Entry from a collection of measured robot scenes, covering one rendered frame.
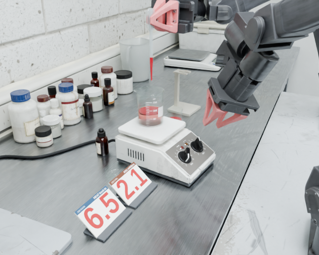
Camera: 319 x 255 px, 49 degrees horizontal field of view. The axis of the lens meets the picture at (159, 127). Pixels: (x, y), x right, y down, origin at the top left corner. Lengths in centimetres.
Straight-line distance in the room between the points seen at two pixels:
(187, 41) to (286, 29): 132
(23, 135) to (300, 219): 68
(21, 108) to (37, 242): 41
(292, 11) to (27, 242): 56
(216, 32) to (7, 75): 108
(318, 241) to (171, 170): 31
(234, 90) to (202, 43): 117
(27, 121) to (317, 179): 69
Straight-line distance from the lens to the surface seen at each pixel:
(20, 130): 97
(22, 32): 111
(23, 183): 81
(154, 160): 76
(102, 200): 67
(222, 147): 91
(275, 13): 60
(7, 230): 68
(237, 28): 71
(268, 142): 96
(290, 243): 66
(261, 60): 66
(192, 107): 112
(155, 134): 77
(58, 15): 122
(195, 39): 186
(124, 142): 79
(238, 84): 68
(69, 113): 103
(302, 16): 57
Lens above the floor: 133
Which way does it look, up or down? 26 degrees down
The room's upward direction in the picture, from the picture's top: straight up
